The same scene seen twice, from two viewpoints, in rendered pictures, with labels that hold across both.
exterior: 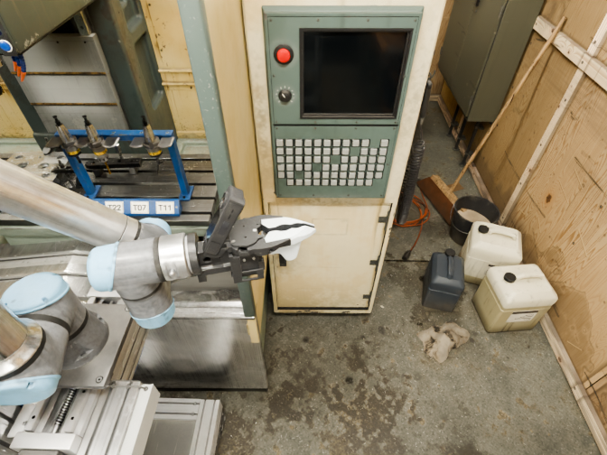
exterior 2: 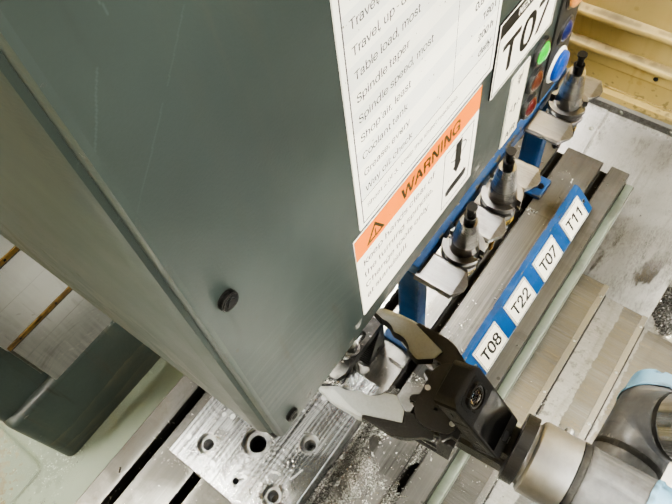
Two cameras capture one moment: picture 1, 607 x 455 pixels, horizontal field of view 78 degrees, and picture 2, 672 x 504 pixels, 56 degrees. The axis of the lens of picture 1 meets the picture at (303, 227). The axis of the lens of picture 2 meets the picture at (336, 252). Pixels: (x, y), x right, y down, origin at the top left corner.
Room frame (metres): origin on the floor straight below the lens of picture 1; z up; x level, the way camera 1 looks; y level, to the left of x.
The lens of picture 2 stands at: (1.08, 1.38, 2.04)
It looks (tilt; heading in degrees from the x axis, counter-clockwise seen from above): 59 degrees down; 316
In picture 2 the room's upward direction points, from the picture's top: 11 degrees counter-clockwise
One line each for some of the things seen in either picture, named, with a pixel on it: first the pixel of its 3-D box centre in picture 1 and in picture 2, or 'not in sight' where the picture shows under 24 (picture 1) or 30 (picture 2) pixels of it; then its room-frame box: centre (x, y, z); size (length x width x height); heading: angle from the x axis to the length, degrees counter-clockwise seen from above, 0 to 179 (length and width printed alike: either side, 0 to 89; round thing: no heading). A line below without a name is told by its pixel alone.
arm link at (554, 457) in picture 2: not in sight; (546, 460); (1.05, 1.19, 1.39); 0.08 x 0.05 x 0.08; 94
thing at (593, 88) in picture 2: (165, 143); (581, 86); (1.28, 0.54, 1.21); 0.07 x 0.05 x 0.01; 0
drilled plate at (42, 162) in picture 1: (35, 170); (277, 422); (1.43, 1.26, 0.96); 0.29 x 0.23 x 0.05; 90
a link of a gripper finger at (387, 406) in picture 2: not in sight; (362, 410); (1.23, 1.25, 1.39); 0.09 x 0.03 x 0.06; 28
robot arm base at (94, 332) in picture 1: (68, 330); not in sight; (0.46, 0.57, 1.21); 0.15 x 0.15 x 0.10
